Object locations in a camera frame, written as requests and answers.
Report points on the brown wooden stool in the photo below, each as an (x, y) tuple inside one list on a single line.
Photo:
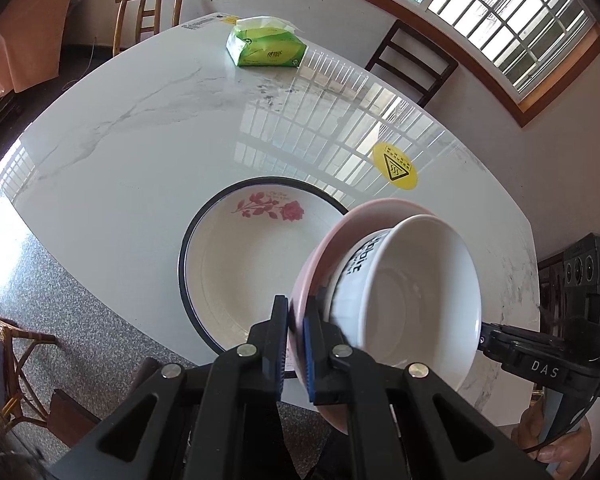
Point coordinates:
[(75, 417)]

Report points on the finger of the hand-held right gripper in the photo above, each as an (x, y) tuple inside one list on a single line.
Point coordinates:
[(490, 340)]

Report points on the yellow round warning sticker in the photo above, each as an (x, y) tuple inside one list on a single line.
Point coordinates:
[(395, 167)]

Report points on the large wood framed window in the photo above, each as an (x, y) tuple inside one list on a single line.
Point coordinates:
[(505, 20)]

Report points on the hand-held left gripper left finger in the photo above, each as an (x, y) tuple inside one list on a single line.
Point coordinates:
[(279, 360)]

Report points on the green tissue pack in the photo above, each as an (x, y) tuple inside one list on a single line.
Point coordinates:
[(265, 47)]

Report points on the brown cloth covered cabinet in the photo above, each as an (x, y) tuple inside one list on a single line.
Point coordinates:
[(35, 25)]

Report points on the white bowl with blue band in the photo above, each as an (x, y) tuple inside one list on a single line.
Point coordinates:
[(415, 300)]

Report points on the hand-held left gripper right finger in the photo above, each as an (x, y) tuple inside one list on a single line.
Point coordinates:
[(310, 360)]

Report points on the pink bowl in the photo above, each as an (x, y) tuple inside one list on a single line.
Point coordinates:
[(320, 265)]

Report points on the white rose print plate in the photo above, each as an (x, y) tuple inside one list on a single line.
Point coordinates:
[(245, 270)]

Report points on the dark wooden chair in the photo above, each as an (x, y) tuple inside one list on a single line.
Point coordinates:
[(430, 67), (550, 290)]

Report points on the white table label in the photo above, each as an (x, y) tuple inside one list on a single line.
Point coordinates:
[(205, 21)]

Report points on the rattan chair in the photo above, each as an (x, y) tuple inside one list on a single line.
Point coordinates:
[(17, 360)]

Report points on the person's right hand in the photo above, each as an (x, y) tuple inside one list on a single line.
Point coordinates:
[(530, 430)]

